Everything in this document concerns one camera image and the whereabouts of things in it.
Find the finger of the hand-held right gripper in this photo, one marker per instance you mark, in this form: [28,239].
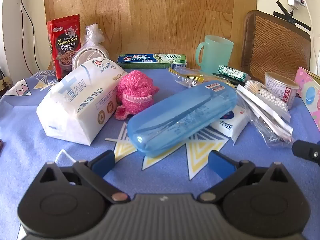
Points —
[306,151]

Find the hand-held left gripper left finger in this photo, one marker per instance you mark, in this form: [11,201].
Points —
[103,161]

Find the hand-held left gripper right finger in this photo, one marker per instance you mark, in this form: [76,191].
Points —
[220,162]

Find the green white patterned tissue pack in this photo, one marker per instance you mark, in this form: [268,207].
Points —
[232,73]

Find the small white tissue pack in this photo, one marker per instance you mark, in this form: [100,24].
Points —
[228,125]

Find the clear bag of wrapped sticks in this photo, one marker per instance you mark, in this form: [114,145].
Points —
[265,120]

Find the pink cardboard box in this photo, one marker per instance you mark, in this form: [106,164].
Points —
[308,92]

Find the blue translucent plastic case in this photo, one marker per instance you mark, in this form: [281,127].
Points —
[180,117]

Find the large white tissue pack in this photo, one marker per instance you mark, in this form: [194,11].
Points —
[72,102]

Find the bag of cotton swabs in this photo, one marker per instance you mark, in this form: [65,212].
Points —
[267,96]

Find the labelled tin can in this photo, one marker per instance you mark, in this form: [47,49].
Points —
[281,87]

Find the pink crocheted pouch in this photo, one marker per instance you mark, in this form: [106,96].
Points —
[136,87]

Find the blue printed tablecloth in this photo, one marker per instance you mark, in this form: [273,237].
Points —
[27,135]

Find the black flat object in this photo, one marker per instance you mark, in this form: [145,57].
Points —
[224,76]

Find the bag of gold plastic forks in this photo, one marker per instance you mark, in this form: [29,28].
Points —
[192,78]

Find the teal plastic cup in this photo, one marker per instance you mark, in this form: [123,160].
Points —
[217,55]

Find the toothpaste box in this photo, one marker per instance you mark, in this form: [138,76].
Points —
[150,59]

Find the clear bag of paper bowls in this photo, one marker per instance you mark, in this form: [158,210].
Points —
[90,50]

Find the red snack pouch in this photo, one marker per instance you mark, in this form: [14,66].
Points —
[65,47]

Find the black tape strips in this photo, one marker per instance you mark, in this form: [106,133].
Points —
[292,17]

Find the wooden board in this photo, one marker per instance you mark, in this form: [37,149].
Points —
[150,17]

